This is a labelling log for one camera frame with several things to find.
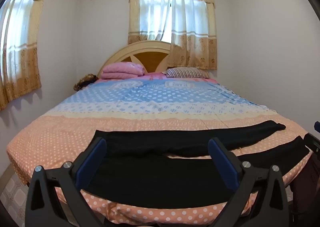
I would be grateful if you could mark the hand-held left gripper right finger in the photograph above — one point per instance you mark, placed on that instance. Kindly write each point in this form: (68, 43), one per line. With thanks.
(223, 162)

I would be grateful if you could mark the dark maroon cloth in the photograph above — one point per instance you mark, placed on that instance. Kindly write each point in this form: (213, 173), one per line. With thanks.
(306, 184)

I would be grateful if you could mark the wooden arched headboard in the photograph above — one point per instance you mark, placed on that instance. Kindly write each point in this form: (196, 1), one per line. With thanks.
(150, 58)

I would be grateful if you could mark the brown furry plush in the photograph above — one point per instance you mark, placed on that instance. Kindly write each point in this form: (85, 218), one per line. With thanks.
(83, 81)

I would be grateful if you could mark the striped pillow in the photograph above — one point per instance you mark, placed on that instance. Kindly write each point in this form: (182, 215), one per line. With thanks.
(186, 72)

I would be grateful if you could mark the beige floral window curtain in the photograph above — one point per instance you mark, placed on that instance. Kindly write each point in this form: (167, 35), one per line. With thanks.
(195, 49)
(22, 66)

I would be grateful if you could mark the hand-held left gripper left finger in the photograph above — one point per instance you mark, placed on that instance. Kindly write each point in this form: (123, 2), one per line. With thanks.
(91, 164)

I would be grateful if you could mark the folded pink blanket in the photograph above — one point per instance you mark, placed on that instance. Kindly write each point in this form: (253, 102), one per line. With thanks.
(122, 70)

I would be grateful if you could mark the polka dot bed sheet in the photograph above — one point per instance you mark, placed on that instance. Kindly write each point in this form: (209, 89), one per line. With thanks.
(125, 121)

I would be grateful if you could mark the black pants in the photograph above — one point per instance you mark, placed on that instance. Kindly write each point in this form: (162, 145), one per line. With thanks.
(150, 179)

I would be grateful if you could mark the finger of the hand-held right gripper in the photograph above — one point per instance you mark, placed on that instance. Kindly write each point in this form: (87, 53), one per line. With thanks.
(312, 143)

